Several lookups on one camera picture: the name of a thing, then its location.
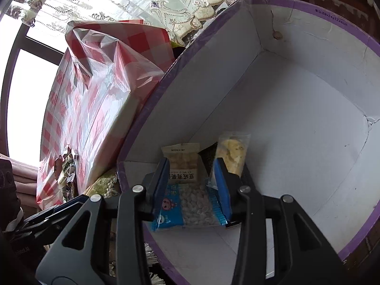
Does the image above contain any black snack packet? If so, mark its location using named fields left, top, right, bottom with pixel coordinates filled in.
left=198, top=142, right=219, bottom=173

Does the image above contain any blue packet of white seeds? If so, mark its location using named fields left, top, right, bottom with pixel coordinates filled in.
left=150, top=181, right=228, bottom=233

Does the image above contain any green patterned cushion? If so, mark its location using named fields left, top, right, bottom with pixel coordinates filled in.
left=85, top=168, right=122, bottom=199

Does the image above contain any purple cardboard box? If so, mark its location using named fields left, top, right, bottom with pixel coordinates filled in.
left=117, top=0, right=380, bottom=285

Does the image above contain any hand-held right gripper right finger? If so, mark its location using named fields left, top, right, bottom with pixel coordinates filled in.
left=212, top=157, right=350, bottom=285

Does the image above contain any clear packet of yellow pastry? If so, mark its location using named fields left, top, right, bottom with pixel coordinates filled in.
left=208, top=131, right=251, bottom=188

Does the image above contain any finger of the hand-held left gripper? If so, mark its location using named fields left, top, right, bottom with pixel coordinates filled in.
left=24, top=195, right=90, bottom=224
left=6, top=220, right=64, bottom=239

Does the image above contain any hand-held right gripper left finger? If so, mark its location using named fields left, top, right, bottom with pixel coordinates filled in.
left=36, top=157, right=171, bottom=285

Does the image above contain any dark window frame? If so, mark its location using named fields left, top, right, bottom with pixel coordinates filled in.
left=0, top=21, right=65, bottom=158

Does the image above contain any beige packet of nuts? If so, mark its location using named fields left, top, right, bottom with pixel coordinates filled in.
left=161, top=143, right=200, bottom=183

